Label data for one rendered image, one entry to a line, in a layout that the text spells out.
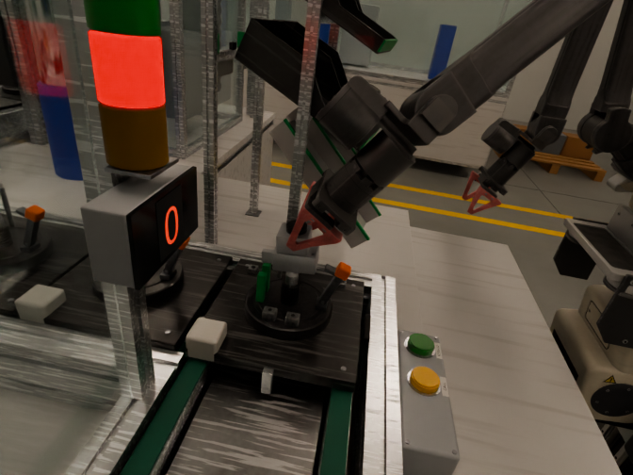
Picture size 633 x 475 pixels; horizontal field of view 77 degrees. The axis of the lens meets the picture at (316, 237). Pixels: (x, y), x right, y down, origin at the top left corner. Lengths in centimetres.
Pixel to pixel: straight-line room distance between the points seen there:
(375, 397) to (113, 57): 47
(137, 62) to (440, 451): 50
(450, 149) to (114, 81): 442
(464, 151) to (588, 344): 371
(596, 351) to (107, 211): 104
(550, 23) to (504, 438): 58
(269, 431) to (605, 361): 79
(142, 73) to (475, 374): 70
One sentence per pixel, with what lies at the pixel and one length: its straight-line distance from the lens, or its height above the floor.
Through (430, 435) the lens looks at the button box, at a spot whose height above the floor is 96.
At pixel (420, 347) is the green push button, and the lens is 64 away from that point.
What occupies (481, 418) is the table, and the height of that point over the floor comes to 86.
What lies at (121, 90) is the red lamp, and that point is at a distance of 34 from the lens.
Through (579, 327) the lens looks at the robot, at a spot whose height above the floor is 80.
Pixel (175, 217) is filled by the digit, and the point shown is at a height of 121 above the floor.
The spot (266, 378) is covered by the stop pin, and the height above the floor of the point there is 96.
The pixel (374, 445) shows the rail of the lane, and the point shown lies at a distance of 53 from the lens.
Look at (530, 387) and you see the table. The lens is 85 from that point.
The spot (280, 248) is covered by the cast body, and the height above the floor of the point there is 110.
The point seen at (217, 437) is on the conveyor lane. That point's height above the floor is 92.
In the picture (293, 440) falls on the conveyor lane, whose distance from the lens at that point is 57.
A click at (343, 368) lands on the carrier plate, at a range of 57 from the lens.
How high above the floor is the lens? 139
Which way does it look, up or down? 29 degrees down
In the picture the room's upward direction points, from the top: 8 degrees clockwise
